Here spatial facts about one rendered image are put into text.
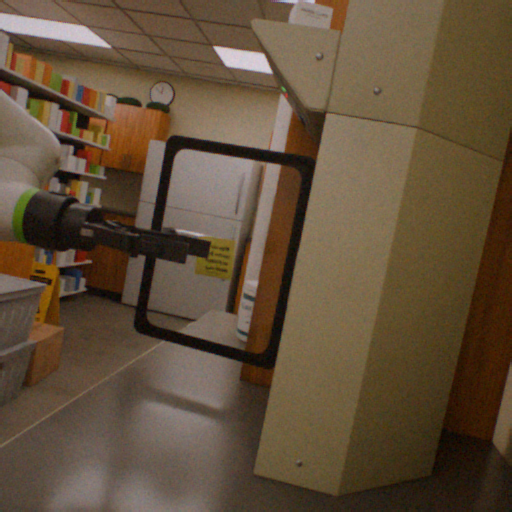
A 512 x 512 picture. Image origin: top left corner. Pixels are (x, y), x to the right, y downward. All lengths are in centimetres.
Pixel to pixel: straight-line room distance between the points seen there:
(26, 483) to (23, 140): 56
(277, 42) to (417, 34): 17
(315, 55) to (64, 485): 58
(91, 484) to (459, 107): 63
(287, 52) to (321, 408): 45
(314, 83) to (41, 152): 51
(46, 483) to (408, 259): 50
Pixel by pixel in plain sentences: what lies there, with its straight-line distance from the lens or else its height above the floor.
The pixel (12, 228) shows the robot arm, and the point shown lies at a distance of 93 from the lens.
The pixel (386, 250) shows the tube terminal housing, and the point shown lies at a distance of 69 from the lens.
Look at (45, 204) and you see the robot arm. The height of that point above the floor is 122.
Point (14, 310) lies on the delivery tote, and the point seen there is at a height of 54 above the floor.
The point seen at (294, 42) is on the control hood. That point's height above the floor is 149.
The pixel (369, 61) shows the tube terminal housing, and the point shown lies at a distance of 71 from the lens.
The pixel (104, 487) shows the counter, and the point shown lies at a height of 94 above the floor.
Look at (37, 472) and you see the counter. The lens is 71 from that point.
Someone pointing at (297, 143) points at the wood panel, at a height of 142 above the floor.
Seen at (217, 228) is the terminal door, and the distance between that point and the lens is 104.
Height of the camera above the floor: 128
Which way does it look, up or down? 5 degrees down
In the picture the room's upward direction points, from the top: 11 degrees clockwise
